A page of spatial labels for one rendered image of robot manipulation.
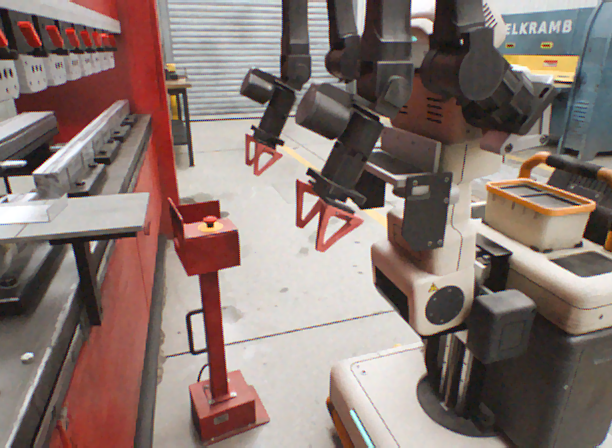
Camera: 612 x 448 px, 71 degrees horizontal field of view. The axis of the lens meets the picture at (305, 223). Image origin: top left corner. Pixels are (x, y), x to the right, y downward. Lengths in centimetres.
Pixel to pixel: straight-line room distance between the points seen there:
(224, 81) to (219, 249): 710
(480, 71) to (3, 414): 75
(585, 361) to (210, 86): 764
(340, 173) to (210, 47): 763
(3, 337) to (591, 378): 118
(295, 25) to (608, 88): 529
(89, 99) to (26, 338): 235
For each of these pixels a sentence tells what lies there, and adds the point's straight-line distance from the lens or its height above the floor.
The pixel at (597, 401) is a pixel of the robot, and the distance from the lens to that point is 133.
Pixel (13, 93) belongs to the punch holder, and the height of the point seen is 118.
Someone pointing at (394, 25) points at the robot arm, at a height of 130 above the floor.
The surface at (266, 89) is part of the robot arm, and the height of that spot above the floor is 118.
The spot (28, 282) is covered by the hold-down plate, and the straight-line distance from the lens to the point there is 87.
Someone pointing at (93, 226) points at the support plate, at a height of 100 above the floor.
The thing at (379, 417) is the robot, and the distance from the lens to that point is 138.
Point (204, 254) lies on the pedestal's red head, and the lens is 126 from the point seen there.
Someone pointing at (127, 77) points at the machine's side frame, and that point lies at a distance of 296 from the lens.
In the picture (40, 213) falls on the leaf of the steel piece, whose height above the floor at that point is 100.
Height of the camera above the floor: 127
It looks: 22 degrees down
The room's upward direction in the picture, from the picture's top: straight up
